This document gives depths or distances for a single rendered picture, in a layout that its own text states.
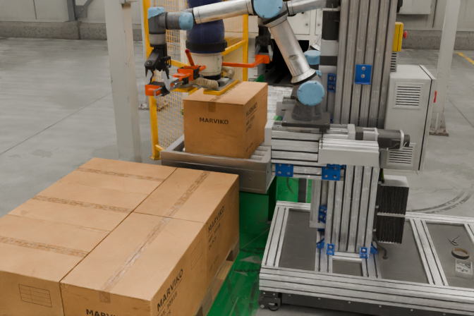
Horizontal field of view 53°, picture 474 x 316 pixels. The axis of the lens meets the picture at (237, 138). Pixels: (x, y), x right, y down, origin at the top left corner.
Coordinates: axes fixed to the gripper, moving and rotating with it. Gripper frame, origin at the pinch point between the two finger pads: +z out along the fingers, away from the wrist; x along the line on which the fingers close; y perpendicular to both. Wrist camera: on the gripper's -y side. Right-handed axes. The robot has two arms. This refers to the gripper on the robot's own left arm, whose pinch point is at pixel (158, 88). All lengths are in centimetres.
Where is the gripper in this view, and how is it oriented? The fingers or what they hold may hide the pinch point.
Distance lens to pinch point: 217.5
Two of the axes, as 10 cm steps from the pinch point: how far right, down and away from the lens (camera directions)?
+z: 0.0, 9.4, 3.4
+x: -9.4, -1.1, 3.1
